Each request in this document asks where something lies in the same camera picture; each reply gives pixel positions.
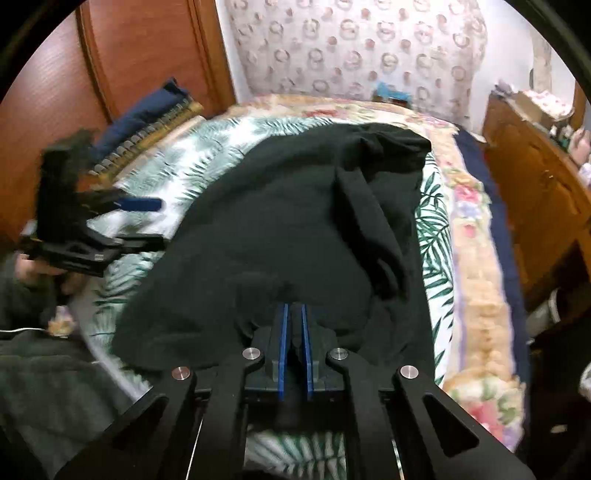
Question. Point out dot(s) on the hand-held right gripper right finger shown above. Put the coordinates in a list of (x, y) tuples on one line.
[(307, 350)]

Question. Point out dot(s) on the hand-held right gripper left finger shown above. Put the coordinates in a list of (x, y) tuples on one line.
[(282, 350)]

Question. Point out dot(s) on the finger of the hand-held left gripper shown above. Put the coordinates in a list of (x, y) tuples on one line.
[(138, 203), (138, 242)]

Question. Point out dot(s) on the black t-shirt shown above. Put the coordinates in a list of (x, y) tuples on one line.
[(277, 221)]

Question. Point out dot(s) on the person's left forearm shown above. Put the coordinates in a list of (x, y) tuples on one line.
[(51, 369)]

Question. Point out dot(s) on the person's left hand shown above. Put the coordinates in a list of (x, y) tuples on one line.
[(25, 272)]

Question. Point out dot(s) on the dark circle-patterned folded cloth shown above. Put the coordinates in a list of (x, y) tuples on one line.
[(138, 138)]

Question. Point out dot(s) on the navy blue folded cloth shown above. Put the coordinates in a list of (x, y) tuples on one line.
[(134, 117)]

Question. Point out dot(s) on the leaf print sheet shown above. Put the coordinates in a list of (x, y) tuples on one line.
[(207, 147)]

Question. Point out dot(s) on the gold patterned folded cloth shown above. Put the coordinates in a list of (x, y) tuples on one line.
[(184, 110)]

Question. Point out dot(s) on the wooden louvred wardrobe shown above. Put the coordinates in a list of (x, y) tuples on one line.
[(129, 55)]

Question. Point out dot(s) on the floral blanket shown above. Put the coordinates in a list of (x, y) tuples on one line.
[(475, 295)]

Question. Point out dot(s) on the navy bed sheet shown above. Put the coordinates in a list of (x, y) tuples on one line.
[(503, 230)]

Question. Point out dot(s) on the blue box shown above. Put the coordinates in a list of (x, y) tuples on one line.
[(392, 93)]

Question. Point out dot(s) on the wooden cabinet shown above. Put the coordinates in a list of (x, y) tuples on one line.
[(535, 184)]

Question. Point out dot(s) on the clutter of boxes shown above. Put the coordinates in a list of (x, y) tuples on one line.
[(549, 110)]

